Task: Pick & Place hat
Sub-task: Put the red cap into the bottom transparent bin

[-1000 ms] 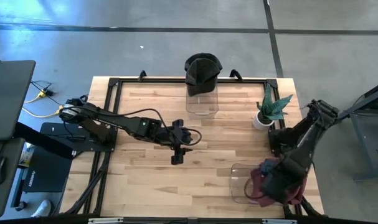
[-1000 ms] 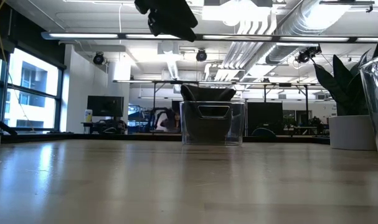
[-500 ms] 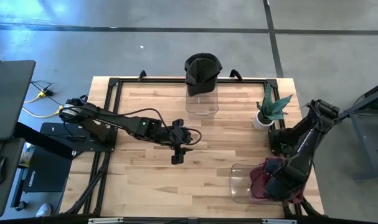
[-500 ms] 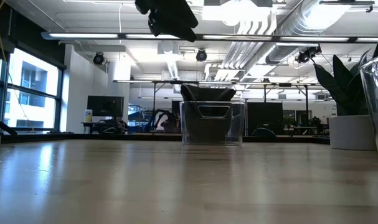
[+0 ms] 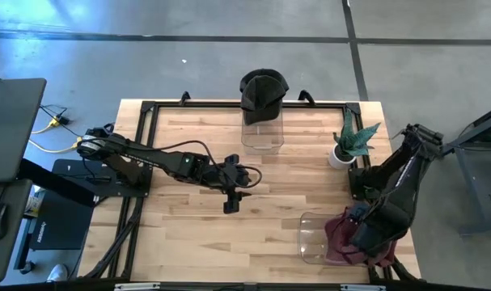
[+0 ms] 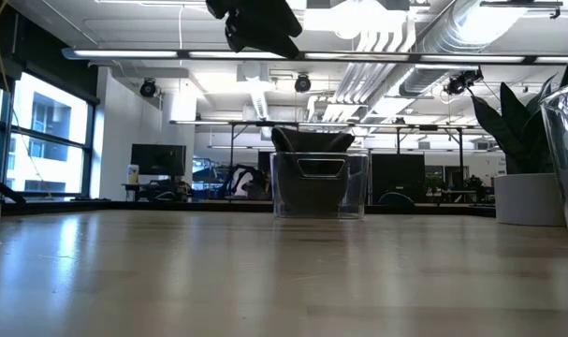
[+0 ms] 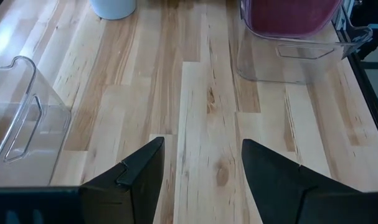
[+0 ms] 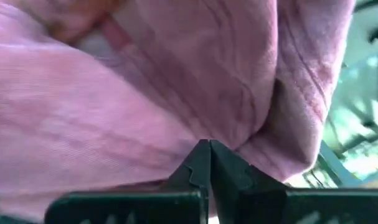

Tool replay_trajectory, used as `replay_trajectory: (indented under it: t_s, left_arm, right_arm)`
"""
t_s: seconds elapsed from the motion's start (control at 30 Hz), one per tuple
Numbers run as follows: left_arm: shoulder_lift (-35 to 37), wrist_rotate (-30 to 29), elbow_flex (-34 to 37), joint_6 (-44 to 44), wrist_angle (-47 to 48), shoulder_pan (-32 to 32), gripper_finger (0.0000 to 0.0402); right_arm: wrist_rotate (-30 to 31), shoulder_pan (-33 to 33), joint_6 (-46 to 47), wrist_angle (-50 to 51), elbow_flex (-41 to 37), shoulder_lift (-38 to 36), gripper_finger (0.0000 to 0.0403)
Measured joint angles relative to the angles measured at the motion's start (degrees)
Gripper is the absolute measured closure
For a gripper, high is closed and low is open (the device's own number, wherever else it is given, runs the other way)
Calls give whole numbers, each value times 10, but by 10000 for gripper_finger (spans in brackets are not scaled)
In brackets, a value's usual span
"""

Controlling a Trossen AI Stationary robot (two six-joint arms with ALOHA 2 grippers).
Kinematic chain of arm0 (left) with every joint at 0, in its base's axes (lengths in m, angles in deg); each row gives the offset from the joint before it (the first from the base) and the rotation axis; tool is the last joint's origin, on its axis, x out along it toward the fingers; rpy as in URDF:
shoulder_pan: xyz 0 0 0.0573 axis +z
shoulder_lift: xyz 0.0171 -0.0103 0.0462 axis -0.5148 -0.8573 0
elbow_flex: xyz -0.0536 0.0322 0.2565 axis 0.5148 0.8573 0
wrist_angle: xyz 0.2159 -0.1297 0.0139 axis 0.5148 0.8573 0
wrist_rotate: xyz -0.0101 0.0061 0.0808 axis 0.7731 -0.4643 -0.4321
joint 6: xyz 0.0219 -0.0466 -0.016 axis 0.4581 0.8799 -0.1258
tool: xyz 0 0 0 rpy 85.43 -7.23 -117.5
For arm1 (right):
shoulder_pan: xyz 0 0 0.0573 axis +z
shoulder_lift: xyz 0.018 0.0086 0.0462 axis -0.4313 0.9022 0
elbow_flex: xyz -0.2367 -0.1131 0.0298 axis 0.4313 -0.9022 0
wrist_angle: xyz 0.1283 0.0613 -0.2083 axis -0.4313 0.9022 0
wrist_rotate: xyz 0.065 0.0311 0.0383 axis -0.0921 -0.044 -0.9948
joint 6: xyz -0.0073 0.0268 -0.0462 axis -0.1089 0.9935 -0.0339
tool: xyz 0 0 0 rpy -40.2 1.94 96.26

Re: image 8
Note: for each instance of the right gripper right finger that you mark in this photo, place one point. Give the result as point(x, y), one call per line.
point(300, 207)

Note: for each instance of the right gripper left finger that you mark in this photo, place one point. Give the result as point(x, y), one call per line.
point(129, 208)

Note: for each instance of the maroon baseball cap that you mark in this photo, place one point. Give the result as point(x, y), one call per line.
point(145, 109)

